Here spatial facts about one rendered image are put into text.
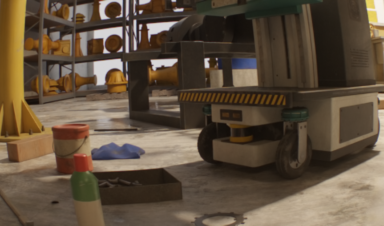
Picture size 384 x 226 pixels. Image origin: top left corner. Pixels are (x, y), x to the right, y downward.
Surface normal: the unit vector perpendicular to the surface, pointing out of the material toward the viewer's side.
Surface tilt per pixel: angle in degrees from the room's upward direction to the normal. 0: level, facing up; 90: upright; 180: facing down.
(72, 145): 90
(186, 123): 90
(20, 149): 90
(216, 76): 90
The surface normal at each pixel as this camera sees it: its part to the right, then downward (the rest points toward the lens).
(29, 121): -0.15, 0.07
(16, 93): 0.74, 0.01
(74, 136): 0.50, 0.04
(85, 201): 0.13, 0.07
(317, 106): -0.84, 0.08
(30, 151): 0.94, -0.02
